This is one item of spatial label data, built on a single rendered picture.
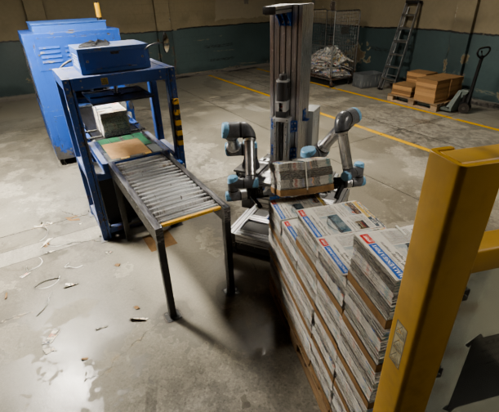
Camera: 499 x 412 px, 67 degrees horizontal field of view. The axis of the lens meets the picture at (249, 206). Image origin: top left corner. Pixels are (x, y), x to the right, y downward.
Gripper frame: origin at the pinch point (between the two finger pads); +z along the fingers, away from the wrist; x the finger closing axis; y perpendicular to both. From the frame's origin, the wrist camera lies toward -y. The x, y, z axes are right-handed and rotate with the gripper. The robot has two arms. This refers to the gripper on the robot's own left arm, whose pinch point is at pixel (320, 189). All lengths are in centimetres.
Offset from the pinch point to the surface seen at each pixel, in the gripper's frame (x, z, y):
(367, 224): 91, 9, -10
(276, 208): 19.7, 39.1, -6.8
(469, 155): 209, 47, 27
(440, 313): 200, 48, -6
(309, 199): 13.7, 13.0, -4.4
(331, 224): 87, 26, -9
